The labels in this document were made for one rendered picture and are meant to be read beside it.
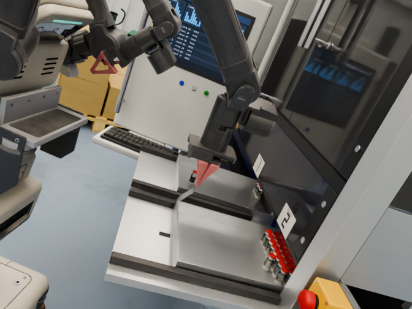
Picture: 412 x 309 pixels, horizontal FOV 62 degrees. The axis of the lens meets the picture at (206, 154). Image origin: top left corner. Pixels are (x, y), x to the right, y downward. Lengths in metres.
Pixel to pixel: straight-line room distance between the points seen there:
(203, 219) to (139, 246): 0.26
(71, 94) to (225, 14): 3.07
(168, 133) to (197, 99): 0.22
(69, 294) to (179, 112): 1.03
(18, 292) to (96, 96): 2.38
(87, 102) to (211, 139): 2.94
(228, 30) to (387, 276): 0.61
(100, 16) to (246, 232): 0.74
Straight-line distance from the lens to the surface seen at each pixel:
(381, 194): 0.73
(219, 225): 1.04
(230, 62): 0.60
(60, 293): 1.91
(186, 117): 1.61
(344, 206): 0.74
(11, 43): 0.63
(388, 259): 0.83
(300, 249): 0.84
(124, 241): 0.85
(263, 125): 0.70
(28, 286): 1.54
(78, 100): 3.57
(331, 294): 0.74
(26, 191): 1.09
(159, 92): 1.61
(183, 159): 1.31
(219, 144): 0.69
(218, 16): 0.57
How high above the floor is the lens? 1.40
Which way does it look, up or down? 20 degrees down
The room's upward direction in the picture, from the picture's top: 23 degrees clockwise
